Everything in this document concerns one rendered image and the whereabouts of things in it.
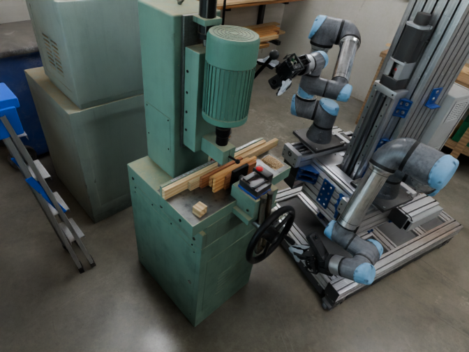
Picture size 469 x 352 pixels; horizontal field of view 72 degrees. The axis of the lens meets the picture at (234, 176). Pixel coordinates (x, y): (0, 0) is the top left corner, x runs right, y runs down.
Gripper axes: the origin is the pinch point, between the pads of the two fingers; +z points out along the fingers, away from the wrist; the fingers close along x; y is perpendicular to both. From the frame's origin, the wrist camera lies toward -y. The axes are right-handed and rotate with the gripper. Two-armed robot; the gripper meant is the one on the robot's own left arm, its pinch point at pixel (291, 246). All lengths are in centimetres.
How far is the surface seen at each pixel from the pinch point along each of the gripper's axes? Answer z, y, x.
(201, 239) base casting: 18.5, -16.7, -30.4
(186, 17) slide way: 9, -97, -15
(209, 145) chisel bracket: 21, -51, -12
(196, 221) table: 12.9, -27.9, -33.0
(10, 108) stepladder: 64, -84, -66
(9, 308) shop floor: 122, 12, -100
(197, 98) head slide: 15, -70, -15
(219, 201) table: 14.9, -29.1, -19.1
